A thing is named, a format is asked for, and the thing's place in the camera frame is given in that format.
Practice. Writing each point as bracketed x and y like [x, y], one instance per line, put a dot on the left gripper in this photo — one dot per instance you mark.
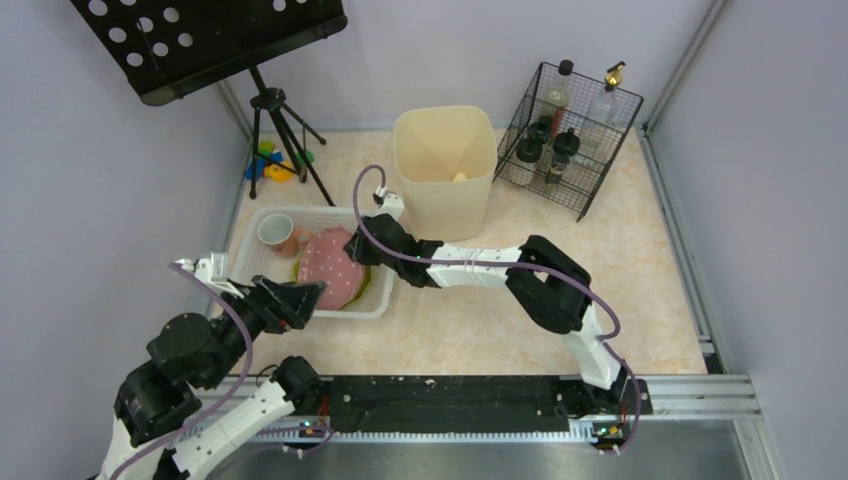
[263, 303]

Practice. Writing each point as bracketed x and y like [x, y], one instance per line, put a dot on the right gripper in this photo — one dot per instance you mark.
[370, 242]

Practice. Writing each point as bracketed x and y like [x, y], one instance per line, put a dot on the pink dotted plate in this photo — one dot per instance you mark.
[325, 259]

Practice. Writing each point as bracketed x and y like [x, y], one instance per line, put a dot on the green dotted plate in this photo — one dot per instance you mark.
[363, 288]

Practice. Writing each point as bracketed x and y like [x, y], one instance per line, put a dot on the white plastic basket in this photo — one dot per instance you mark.
[254, 258]

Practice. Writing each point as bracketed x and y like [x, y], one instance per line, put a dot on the pink floral mug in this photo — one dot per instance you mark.
[279, 233]

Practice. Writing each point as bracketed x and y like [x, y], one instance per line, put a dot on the cream plastic waste bin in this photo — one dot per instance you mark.
[430, 146]

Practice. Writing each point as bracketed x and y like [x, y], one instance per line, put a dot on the small spice jar black lid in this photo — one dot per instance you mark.
[556, 169]

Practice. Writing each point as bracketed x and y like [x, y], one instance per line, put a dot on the spice jar labelled black lid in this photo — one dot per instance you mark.
[540, 130]

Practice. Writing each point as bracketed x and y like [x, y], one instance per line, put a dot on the spice jar round black lid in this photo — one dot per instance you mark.
[566, 142]

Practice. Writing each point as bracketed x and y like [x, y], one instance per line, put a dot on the black wire rack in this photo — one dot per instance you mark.
[583, 176]

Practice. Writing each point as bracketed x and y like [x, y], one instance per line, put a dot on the dark sauce bottle black cap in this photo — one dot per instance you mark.
[557, 97]

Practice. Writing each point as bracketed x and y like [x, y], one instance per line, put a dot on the clear bottle gold pump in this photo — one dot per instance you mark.
[596, 134]

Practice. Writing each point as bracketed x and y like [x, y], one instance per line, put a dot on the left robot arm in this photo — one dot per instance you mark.
[156, 402]

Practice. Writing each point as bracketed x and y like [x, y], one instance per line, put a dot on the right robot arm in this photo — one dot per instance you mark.
[553, 289]

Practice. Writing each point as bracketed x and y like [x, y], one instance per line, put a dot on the yellow toy block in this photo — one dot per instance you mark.
[279, 173]

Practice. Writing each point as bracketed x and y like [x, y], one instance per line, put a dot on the green toy block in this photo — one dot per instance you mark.
[265, 148]

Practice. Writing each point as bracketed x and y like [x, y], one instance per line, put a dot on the black perforated music stand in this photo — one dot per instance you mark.
[170, 49]

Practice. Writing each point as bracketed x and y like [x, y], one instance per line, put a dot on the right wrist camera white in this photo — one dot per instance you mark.
[388, 203]

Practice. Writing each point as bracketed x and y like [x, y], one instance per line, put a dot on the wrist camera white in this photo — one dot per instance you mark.
[388, 203]
[209, 271]

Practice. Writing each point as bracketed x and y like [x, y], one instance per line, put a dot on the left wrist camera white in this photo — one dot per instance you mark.
[209, 271]

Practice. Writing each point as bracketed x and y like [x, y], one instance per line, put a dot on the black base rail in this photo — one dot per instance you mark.
[475, 405]

